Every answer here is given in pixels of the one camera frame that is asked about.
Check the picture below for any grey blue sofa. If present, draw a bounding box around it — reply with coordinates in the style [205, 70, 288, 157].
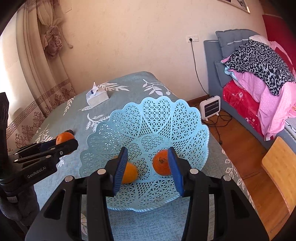
[204, 29, 273, 150]

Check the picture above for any white electric heater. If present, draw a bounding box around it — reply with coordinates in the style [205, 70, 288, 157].
[199, 95, 221, 121]

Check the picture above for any orange mandarin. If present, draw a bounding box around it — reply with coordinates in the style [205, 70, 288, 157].
[108, 154, 138, 186]
[152, 149, 171, 176]
[56, 132, 75, 155]

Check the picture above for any beige patterned curtain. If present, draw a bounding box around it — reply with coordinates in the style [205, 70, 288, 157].
[1, 1, 75, 151]

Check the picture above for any red floral blanket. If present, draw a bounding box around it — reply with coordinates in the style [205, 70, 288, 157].
[223, 80, 263, 137]

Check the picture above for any light blue plastic fruit basket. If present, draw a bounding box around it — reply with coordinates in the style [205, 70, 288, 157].
[79, 96, 209, 212]

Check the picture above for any wooden chair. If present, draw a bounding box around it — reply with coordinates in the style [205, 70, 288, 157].
[261, 137, 296, 213]

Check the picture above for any tissue box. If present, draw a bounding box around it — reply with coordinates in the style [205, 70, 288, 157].
[86, 82, 109, 108]

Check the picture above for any framed wall picture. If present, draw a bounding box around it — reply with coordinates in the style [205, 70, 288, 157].
[218, 0, 250, 13]

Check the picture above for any black power cable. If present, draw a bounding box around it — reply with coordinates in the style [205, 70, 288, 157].
[189, 39, 233, 145]

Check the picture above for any leopard print cloth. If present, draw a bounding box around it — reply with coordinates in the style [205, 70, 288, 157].
[223, 40, 295, 96]

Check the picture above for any pink blanket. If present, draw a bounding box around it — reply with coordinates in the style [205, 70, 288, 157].
[221, 35, 295, 141]

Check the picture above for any white wall socket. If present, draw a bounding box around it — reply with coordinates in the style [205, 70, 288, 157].
[186, 35, 199, 43]

